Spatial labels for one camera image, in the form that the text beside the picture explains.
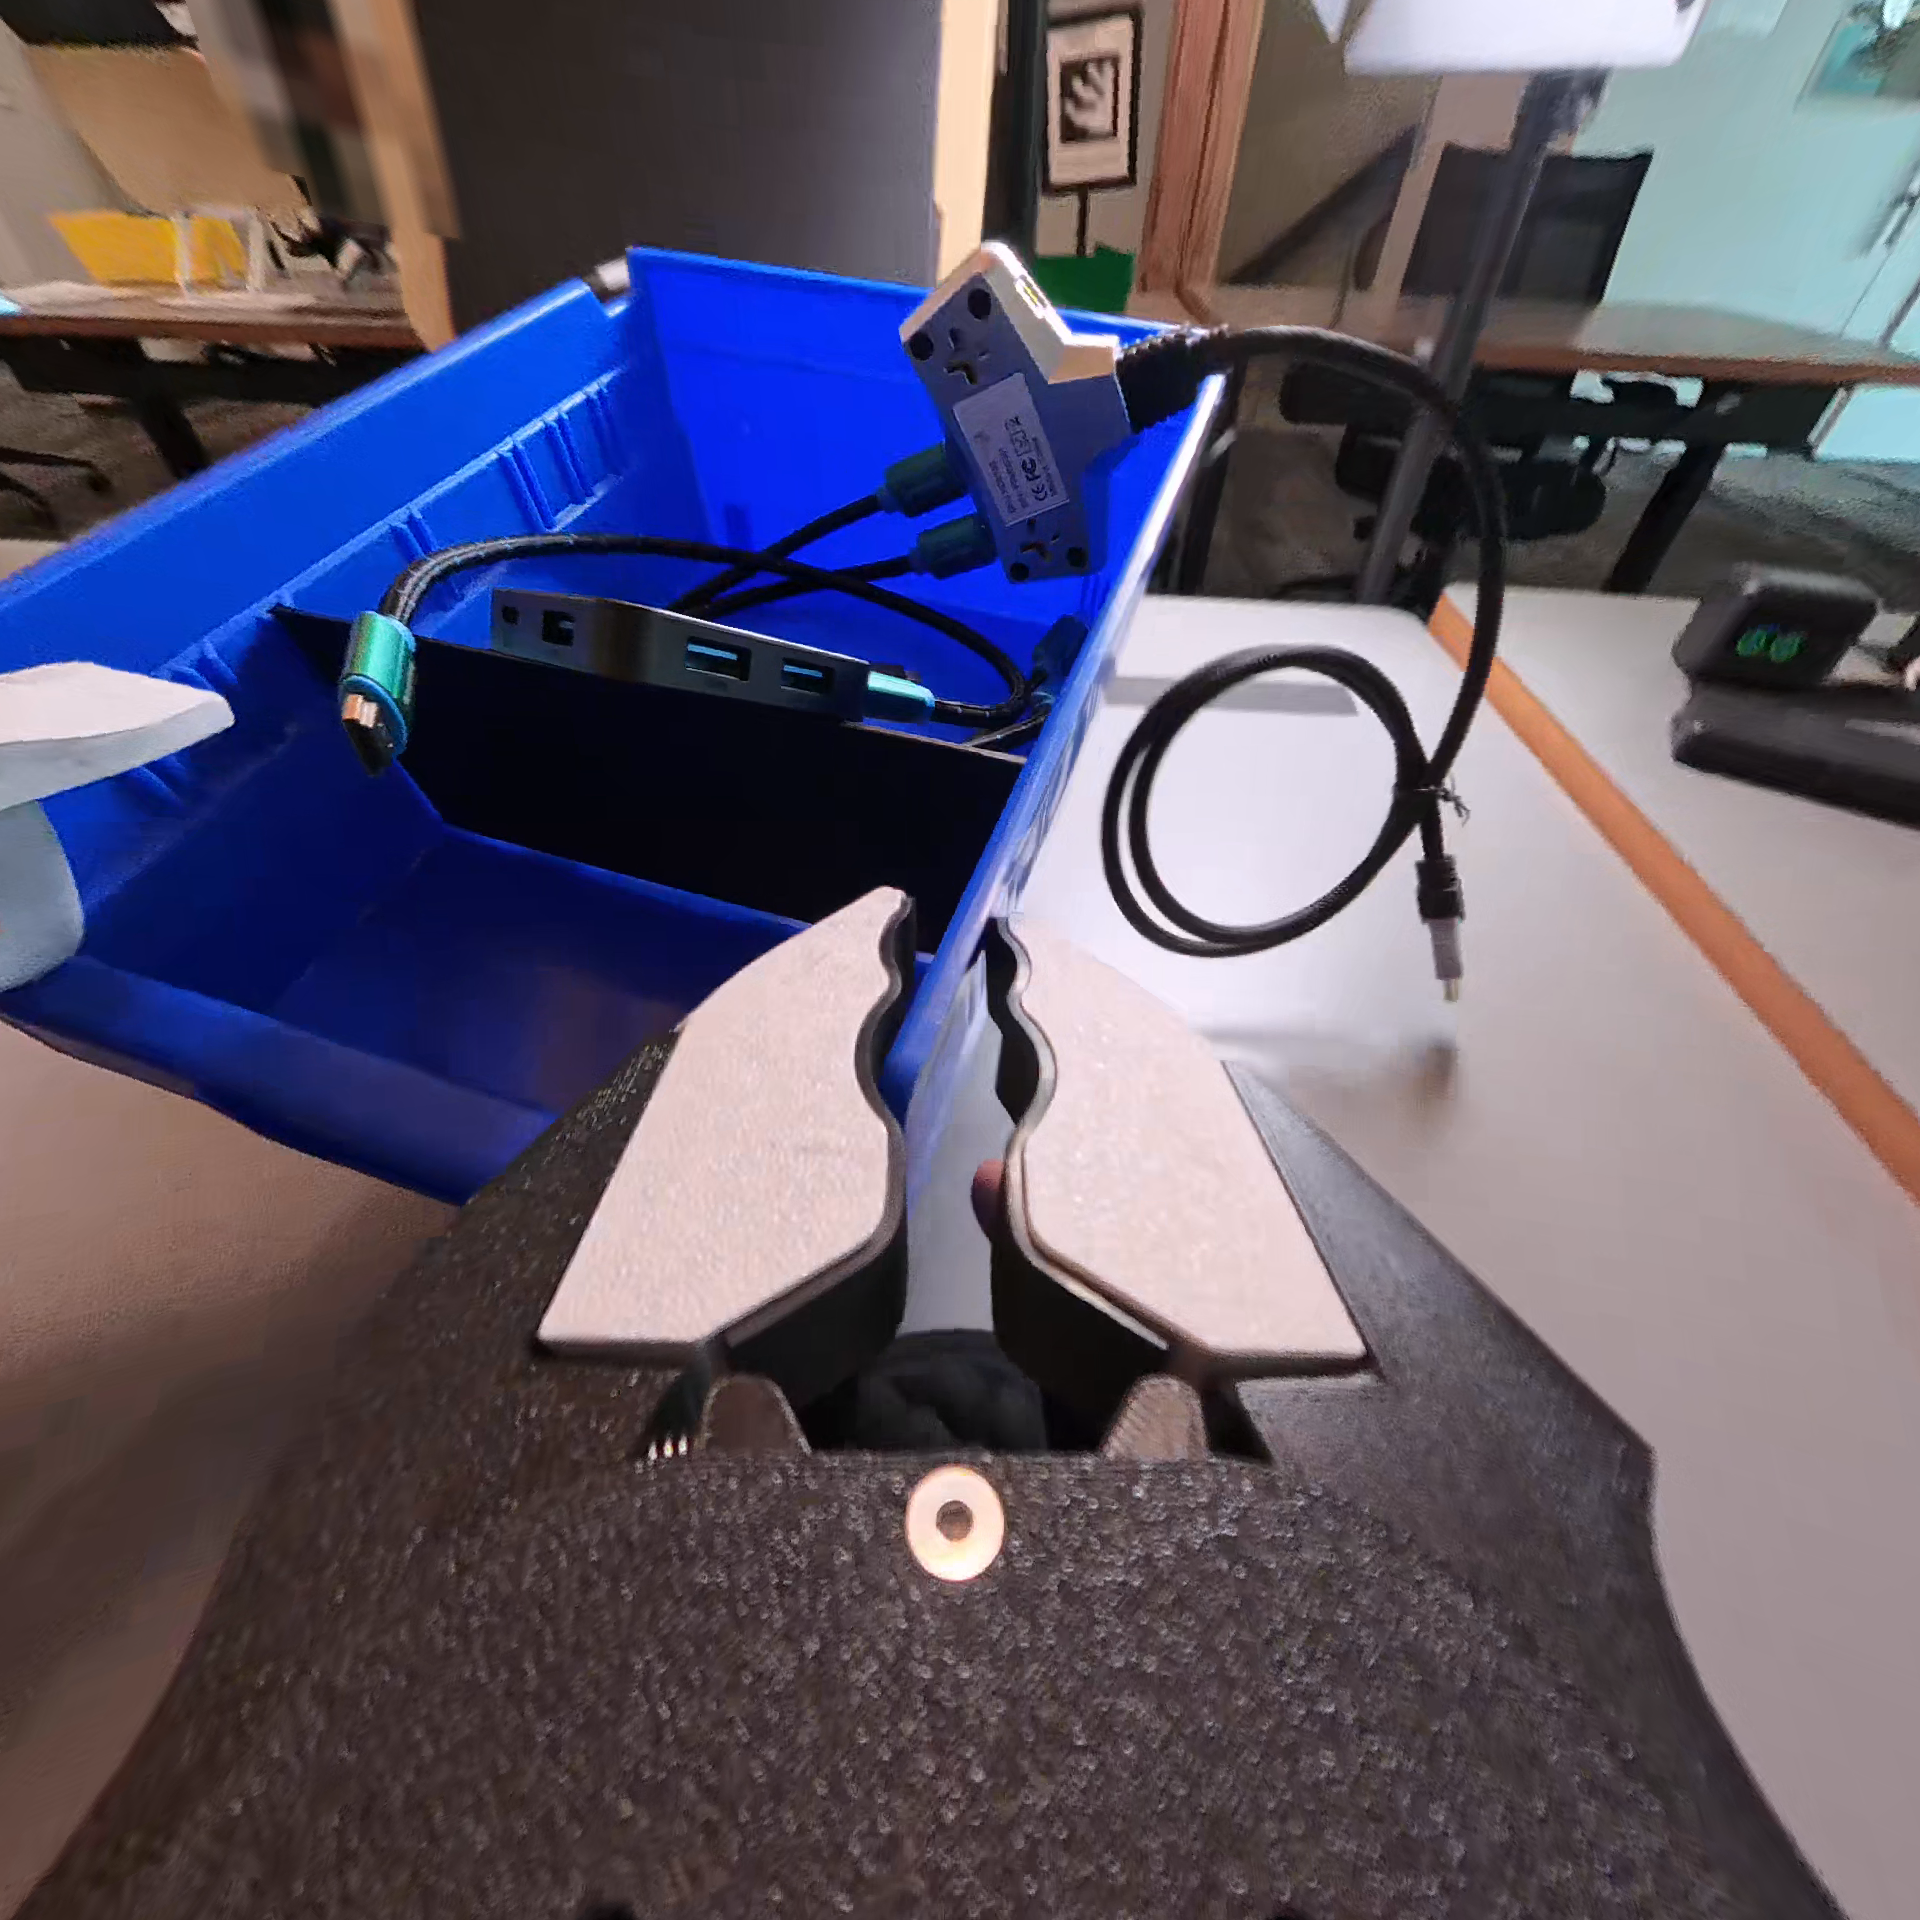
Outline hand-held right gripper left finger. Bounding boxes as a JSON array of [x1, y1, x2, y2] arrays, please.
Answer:
[[536, 886, 916, 1366]]

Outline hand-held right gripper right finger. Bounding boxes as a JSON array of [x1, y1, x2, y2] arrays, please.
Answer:
[[978, 921, 1370, 1377]]

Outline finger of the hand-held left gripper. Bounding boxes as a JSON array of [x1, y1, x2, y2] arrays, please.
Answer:
[[0, 659, 240, 802], [0, 796, 84, 995]]

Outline thick black braided cable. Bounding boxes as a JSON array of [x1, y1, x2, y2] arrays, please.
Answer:
[[1102, 326, 1510, 1003]]

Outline black blue braided HDMI cable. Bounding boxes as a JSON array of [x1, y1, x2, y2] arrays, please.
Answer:
[[733, 448, 963, 602]]

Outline blue plastic bin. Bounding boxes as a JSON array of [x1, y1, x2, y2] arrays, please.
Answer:
[[0, 247, 1233, 1203]]

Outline grey hdmi switch box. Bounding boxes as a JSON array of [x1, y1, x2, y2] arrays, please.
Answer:
[[900, 238, 1126, 586]]

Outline brown standing desk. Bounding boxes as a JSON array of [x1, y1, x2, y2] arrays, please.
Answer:
[[0, 277, 452, 481]]

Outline yellow plastic bin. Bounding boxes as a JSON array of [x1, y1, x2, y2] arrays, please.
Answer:
[[47, 208, 256, 292]]

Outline grey wood-edged table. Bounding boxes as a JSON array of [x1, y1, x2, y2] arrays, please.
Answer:
[[1425, 582, 1920, 1203]]

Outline black device green lights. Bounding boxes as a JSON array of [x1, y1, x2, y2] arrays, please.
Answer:
[[1667, 563, 1920, 822]]

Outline black light stand pole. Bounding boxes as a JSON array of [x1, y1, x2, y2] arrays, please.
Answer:
[[1353, 69, 1556, 602]]

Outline black framed marker sign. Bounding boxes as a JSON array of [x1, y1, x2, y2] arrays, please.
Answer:
[[1041, 3, 1145, 200]]

